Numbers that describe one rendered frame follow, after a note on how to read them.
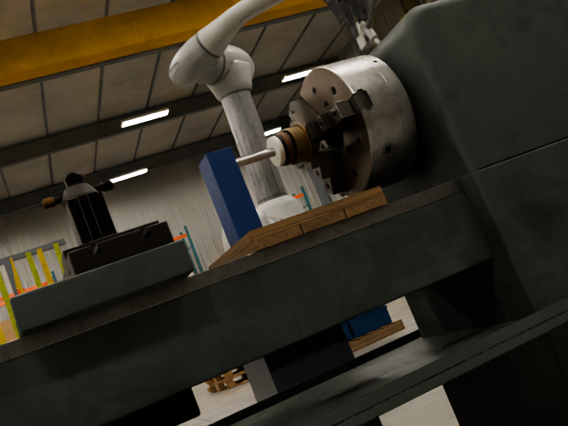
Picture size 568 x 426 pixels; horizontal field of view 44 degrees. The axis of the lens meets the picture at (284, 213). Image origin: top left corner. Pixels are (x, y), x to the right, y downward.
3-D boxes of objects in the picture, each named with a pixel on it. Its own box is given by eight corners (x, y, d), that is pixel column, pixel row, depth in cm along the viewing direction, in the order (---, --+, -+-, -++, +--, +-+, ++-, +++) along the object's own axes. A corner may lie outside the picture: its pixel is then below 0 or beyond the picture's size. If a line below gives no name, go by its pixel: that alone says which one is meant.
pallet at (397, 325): (373, 336, 939) (350, 281, 949) (405, 328, 869) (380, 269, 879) (297, 371, 883) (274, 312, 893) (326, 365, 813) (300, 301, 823)
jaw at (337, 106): (343, 115, 164) (363, 89, 153) (352, 133, 163) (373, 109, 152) (302, 127, 159) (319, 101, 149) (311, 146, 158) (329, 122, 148)
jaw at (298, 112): (335, 132, 169) (310, 107, 177) (337, 115, 166) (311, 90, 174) (295, 144, 165) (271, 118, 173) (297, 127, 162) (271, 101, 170)
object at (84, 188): (97, 200, 155) (93, 188, 156) (101, 189, 148) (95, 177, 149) (62, 211, 152) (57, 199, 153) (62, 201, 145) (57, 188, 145)
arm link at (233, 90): (259, 275, 225) (297, 264, 243) (299, 260, 216) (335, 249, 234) (182, 55, 233) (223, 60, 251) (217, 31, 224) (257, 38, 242)
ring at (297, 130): (298, 128, 168) (264, 139, 164) (313, 113, 159) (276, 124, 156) (314, 164, 166) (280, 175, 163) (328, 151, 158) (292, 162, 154)
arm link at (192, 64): (188, 25, 215) (215, 30, 226) (153, 63, 224) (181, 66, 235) (207, 59, 212) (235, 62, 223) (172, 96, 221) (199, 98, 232)
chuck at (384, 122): (354, 195, 183) (316, 79, 182) (422, 177, 154) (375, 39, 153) (324, 205, 180) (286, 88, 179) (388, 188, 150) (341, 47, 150)
